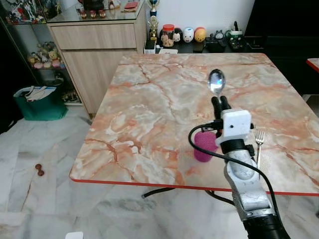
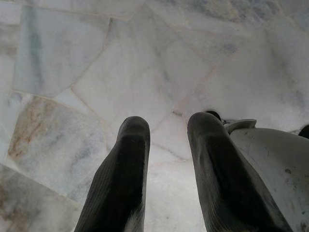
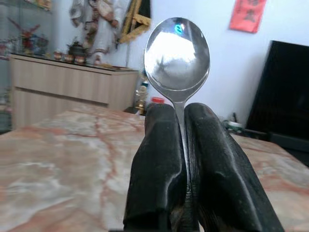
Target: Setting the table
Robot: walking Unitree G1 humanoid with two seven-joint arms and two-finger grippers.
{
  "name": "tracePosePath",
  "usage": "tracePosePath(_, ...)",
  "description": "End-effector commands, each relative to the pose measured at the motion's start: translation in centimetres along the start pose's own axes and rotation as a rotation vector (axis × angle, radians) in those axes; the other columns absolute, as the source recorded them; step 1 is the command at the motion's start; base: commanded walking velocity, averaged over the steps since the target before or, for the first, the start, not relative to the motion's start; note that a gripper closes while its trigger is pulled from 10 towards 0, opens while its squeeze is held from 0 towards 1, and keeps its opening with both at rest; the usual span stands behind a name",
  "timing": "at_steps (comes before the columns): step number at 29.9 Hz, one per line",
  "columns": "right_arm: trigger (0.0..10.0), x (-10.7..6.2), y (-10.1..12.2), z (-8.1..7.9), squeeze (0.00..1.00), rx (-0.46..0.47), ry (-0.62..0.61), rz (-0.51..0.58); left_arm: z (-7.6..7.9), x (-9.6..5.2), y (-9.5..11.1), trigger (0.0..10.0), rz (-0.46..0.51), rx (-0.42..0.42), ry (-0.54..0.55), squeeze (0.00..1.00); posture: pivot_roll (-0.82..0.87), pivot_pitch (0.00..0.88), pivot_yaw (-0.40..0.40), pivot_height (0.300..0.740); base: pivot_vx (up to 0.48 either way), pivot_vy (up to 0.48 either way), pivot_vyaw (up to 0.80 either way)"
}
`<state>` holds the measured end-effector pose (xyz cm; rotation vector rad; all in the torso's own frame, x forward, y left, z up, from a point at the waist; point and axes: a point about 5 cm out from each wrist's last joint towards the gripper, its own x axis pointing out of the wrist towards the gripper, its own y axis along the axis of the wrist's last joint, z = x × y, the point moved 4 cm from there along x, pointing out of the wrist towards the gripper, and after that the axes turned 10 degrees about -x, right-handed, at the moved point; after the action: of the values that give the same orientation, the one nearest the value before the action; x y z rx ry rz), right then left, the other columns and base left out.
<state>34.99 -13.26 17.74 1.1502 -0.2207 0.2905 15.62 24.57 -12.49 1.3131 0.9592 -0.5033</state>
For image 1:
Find silver metal fork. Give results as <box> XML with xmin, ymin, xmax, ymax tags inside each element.
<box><xmin>254</xmin><ymin>128</ymin><xmax>265</xmax><ymax>170</ymax></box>

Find small brown floor object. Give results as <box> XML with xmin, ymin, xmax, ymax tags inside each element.
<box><xmin>34</xmin><ymin>163</ymin><xmax>45</xmax><ymax>177</ymax></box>

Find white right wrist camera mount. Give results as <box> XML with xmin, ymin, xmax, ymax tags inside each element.
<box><xmin>220</xmin><ymin>110</ymin><xmax>253</xmax><ymax>143</ymax></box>

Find gold trophy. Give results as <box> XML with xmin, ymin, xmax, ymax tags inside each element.
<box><xmin>148</xmin><ymin>0</ymin><xmax>160</xmax><ymax>41</ymax></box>

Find light wood cabinet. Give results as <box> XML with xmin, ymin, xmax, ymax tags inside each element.
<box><xmin>47</xmin><ymin>4</ymin><xmax>150</xmax><ymax>115</ymax></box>

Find glass display cabinet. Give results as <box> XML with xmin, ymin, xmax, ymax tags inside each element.
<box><xmin>0</xmin><ymin>0</ymin><xmax>83</xmax><ymax>106</ymax></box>

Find black television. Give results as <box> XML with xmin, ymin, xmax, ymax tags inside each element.
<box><xmin>244</xmin><ymin>0</ymin><xmax>319</xmax><ymax>38</ymax></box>

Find red book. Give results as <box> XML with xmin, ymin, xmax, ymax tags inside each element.
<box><xmin>123</xmin><ymin>2</ymin><xmax>140</xmax><ymax>12</ymax></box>

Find magenta pink cup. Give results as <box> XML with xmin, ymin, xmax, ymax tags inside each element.
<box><xmin>193</xmin><ymin>130</ymin><xmax>219</xmax><ymax>163</ymax></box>

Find silver metal spoon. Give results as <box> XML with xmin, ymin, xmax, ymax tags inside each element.
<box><xmin>207</xmin><ymin>69</ymin><xmax>227</xmax><ymax>99</ymax></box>

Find pastel plush toy pile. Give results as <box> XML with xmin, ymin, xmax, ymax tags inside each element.
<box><xmin>27</xmin><ymin>42</ymin><xmax>66</xmax><ymax>70</ymax></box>

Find orange egg figure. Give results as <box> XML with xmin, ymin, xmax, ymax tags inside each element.
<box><xmin>194</xmin><ymin>27</ymin><xmax>207</xmax><ymax>43</ymax></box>

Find small grey figurine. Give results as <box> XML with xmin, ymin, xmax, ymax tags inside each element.
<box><xmin>207</xmin><ymin>30</ymin><xmax>225</xmax><ymax>41</ymax></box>

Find white box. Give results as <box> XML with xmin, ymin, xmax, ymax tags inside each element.
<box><xmin>144</xmin><ymin>40</ymin><xmax>157</xmax><ymax>54</ymax></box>

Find green storage bag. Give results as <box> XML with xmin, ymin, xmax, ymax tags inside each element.
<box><xmin>13</xmin><ymin>86</ymin><xmax>68</xmax><ymax>121</ymax></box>

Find red-lidded clear jar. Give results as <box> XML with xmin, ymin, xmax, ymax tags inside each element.
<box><xmin>160</xmin><ymin>24</ymin><xmax>175</xmax><ymax>48</ymax></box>

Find green white mug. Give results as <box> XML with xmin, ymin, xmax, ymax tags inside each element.
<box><xmin>229</xmin><ymin>21</ymin><xmax>244</xmax><ymax>44</ymax></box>

